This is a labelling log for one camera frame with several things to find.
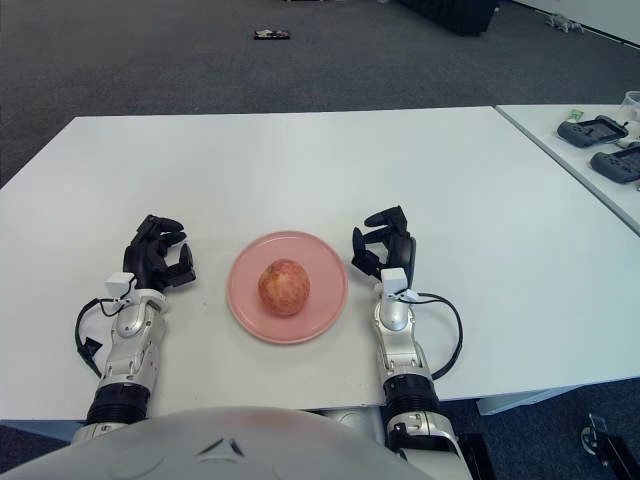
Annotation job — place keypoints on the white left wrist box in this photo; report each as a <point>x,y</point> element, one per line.
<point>118,286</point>

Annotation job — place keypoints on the clear plastic container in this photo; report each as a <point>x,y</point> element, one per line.
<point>634,102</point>

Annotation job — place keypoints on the pink round plate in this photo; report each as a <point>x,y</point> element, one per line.
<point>320,310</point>

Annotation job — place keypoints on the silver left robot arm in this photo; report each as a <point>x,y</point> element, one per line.
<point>130,350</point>

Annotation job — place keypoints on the white table frame beam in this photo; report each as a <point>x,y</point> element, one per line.
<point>510,404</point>

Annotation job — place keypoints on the small green packet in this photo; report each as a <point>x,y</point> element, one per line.
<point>576,115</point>

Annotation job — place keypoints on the small white adapter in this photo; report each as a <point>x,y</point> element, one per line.
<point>629,144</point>

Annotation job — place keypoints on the grey robot torso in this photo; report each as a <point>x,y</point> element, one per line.
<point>200,445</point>

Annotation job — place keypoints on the red yellow apple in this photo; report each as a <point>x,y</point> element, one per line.
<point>284,287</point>

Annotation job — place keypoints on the small dark floor tray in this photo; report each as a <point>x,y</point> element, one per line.
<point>272,35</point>

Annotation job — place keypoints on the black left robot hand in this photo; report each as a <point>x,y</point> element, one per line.
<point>145,257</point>

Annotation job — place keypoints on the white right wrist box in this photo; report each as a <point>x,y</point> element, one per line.
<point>395,281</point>

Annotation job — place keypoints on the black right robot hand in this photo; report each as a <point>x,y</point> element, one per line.
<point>402,250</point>

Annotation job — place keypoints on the dark grey handheld controller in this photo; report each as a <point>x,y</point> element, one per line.
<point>617,165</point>
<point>589,132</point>

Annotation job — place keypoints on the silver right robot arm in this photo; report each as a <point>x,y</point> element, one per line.
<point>405,360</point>

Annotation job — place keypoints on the black stand with caster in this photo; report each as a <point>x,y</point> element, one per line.
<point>615,450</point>

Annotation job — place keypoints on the black cabinet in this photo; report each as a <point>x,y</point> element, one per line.
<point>450,15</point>

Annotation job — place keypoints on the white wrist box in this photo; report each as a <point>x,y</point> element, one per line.
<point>395,281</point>
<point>118,286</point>

